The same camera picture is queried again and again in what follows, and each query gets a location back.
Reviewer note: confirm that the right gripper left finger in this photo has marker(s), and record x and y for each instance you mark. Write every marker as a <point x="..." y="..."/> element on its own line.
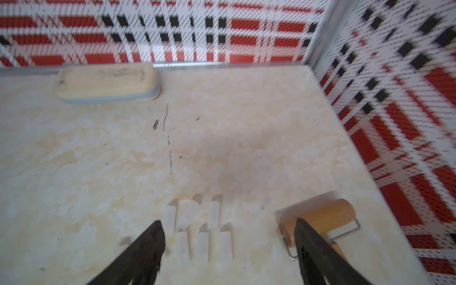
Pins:
<point x="140" y="263"/>

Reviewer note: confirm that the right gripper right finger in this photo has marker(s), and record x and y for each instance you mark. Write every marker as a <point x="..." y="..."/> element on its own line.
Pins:
<point x="319" y="263"/>

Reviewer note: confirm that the clear pen cap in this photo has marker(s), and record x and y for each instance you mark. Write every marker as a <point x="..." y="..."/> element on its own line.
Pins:
<point x="203" y="245"/>
<point x="182" y="247"/>
<point x="225" y="243"/>
<point x="170" y="217"/>

